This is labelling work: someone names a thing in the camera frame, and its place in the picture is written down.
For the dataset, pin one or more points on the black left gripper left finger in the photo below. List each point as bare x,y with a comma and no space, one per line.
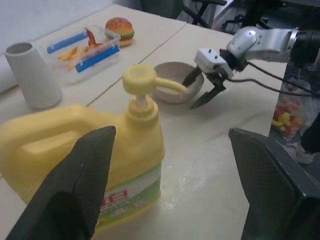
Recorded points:
72,185

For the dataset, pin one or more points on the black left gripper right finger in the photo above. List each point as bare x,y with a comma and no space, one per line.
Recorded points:
270,190

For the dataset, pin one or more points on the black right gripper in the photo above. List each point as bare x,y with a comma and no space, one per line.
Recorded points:
220,76

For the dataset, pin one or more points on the beige ceramic bowl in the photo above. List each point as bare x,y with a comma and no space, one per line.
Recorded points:
172,68

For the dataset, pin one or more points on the yellow pump dispenser bottle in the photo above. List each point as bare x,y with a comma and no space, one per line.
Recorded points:
140,140

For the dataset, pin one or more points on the white sneaker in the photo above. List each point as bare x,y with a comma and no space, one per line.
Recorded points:
300,153

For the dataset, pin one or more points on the person's dark trouser leg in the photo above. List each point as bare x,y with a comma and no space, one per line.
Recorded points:
312,137

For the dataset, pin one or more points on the clear bag of colourful toys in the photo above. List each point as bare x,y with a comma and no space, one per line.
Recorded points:
287,117

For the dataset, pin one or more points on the black office chair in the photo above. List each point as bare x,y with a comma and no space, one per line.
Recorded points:
200,10

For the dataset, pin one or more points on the toy hamburger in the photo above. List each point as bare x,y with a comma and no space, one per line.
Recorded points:
120,28

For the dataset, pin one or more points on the clear container with blue clips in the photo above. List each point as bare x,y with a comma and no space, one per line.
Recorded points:
100,58

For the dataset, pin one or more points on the white ribbed cup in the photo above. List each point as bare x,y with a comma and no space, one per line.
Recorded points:
35,77

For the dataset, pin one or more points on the orange-red toy shrimp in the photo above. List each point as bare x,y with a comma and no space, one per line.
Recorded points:
92,37

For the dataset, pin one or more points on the toy french fries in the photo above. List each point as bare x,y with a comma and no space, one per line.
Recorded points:
72,55

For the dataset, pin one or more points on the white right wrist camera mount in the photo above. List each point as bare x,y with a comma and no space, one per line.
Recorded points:
207,58

